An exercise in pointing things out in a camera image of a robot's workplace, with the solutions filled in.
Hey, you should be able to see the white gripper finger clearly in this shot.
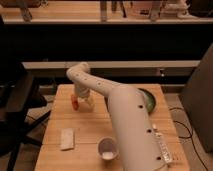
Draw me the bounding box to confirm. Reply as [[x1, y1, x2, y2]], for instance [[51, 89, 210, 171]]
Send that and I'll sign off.
[[78, 97, 94, 112]]

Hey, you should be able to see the orange pepper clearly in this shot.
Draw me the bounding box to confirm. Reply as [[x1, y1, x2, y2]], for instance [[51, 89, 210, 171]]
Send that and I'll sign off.
[[71, 94, 79, 111]]

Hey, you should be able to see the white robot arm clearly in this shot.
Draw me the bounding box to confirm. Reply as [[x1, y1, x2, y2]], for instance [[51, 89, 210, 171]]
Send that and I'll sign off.
[[66, 62, 168, 171]]

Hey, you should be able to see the white sponge block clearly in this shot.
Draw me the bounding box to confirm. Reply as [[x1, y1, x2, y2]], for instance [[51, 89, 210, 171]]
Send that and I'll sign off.
[[60, 128, 74, 151]]

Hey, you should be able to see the white paper cup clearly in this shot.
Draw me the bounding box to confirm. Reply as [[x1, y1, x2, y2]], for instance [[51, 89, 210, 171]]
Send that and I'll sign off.
[[97, 137, 119, 161]]

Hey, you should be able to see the black office chair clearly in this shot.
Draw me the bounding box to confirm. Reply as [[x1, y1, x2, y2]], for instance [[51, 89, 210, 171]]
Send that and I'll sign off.
[[0, 14, 53, 171]]

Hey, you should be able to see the green bowl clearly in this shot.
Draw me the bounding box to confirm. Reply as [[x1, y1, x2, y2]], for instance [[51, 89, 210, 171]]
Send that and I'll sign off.
[[139, 88, 157, 114]]

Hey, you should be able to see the black floor cable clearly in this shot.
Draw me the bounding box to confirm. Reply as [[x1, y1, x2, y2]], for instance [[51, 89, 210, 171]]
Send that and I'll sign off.
[[168, 106, 209, 171]]

